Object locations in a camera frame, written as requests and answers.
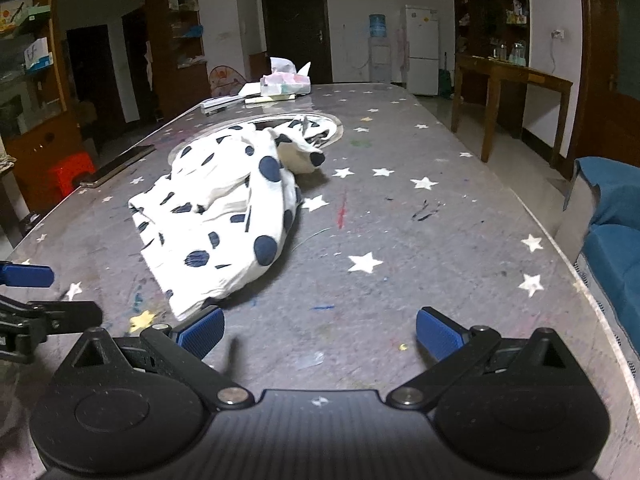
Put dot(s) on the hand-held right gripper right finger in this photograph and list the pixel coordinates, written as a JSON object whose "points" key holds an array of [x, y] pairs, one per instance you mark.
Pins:
{"points": [[440, 332]]}

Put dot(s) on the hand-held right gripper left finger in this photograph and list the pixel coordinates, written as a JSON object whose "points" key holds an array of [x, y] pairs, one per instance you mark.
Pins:
{"points": [[200, 332]]}

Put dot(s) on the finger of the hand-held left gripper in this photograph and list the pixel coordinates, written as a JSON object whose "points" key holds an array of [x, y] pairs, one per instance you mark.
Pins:
{"points": [[27, 275], [65, 316]]}

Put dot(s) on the white polka dot garment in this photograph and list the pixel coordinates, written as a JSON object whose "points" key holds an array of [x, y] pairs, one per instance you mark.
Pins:
{"points": [[240, 210]]}

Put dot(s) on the red plastic stool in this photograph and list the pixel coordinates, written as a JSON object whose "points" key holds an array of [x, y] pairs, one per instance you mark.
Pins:
{"points": [[70, 172]]}

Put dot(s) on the black smartphone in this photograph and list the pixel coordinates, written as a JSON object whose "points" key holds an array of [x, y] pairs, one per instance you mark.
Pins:
{"points": [[120, 165]]}

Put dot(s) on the blue sofa cover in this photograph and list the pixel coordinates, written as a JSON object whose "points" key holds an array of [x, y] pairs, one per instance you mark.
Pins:
{"points": [[617, 240]]}

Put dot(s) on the white remote control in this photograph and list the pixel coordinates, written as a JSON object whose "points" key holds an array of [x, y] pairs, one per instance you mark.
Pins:
{"points": [[220, 105]]}

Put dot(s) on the built-in round induction cooker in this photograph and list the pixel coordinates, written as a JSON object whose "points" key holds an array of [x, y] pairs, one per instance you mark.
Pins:
{"points": [[331, 126]]}

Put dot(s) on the pale yellow notepad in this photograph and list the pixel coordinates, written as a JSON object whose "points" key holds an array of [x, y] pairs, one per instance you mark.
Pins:
{"points": [[270, 98]]}

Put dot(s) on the white paper sheet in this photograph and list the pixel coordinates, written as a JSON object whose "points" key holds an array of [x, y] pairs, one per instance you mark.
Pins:
{"points": [[250, 90]]}

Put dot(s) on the floral mesh food cover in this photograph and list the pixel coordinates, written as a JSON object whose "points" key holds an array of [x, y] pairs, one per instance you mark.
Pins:
{"points": [[225, 80]]}

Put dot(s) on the pastel tissue pack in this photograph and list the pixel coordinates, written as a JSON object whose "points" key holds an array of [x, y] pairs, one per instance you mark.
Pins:
{"points": [[285, 82]]}

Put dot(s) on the wooden side table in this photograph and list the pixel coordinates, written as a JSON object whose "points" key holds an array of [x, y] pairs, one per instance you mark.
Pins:
{"points": [[510, 75]]}

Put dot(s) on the white refrigerator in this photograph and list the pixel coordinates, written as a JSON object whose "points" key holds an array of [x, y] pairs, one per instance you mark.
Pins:
{"points": [[422, 50]]}

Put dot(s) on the white water dispenser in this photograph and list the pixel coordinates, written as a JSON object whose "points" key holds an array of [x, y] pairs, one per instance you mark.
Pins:
{"points": [[379, 55]]}

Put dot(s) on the brown door with glass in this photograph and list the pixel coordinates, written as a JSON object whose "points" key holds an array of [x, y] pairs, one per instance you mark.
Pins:
{"points": [[607, 85]]}

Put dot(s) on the dark wooden door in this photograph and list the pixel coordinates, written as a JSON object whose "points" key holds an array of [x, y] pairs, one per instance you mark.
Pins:
{"points": [[295, 30]]}

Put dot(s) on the dark wooden shelf unit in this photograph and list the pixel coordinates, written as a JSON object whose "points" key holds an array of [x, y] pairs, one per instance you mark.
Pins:
{"points": [[480, 10]]}

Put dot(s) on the wooden wall cabinet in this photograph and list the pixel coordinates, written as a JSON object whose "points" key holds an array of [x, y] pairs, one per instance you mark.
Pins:
{"points": [[40, 125]]}

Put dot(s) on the white wall socket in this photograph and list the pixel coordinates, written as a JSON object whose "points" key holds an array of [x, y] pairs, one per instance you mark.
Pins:
{"points": [[557, 34]]}

